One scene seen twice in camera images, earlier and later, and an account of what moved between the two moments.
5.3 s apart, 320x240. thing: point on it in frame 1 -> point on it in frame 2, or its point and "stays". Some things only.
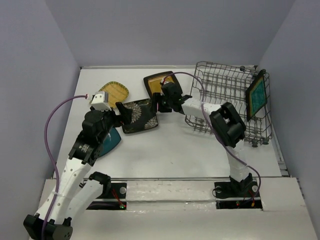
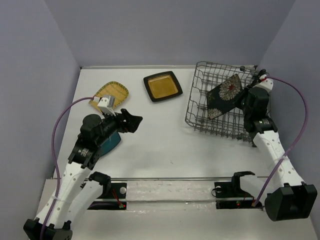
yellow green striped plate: [117, 92] stays
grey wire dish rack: [221, 84] stays
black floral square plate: [144, 117] -> [223, 97]
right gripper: [157, 97] -> [245, 92]
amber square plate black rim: [153, 83] stays
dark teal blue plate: [112, 138] stays
